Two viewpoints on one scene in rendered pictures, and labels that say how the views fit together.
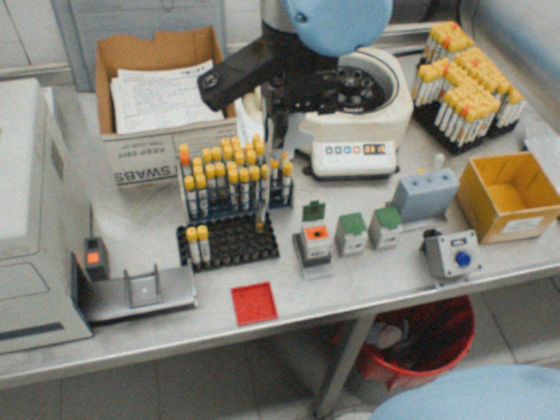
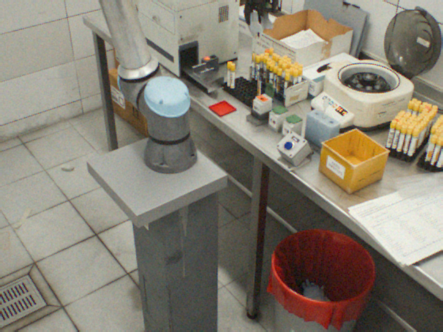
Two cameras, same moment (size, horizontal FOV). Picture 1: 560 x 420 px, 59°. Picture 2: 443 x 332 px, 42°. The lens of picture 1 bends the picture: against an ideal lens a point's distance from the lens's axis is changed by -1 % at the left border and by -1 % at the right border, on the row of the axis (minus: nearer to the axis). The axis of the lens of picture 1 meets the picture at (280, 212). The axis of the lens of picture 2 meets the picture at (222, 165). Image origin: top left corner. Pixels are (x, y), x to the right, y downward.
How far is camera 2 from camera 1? 155 cm
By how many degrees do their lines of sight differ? 49
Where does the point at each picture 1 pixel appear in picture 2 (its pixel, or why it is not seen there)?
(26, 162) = not seen: outside the picture
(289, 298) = (232, 117)
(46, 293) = (173, 35)
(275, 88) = not seen: outside the picture
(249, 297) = (225, 107)
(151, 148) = (266, 45)
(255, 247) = (249, 98)
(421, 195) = (312, 119)
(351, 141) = (336, 100)
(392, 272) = (273, 143)
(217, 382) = (239, 253)
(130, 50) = (318, 21)
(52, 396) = not seen: hidden behind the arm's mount
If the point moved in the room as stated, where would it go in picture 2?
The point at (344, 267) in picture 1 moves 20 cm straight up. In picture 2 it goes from (263, 129) to (266, 73)
